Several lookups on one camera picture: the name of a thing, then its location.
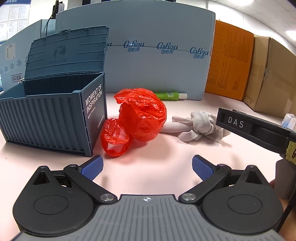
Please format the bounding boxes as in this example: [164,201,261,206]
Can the wall notice poster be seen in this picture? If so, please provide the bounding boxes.
[0,0,31,42]

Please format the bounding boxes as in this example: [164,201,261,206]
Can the large blue-grey Cobou carton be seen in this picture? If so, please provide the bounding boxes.
[56,1,216,100]

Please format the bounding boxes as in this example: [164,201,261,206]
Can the black power adapter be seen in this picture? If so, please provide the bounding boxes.
[52,1,65,15]

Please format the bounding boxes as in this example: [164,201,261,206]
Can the grey cloth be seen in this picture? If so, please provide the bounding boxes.
[160,111,230,142]

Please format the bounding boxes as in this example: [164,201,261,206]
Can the red plastic bag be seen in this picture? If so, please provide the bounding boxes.
[100,88,167,158]

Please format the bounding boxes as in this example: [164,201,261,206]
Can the green tube white cap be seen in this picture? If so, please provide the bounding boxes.
[155,92,187,100]

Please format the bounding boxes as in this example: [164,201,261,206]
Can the clear box blue items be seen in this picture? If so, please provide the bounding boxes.
[281,113,296,131]

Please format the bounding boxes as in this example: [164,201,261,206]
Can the blue container storage box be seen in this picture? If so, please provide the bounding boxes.
[1,26,109,157]

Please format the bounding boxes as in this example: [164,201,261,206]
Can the brown cardboard box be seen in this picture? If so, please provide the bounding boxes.
[243,36,295,118]

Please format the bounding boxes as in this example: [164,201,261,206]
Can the orange cardboard box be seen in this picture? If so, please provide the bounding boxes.
[205,21,254,101]

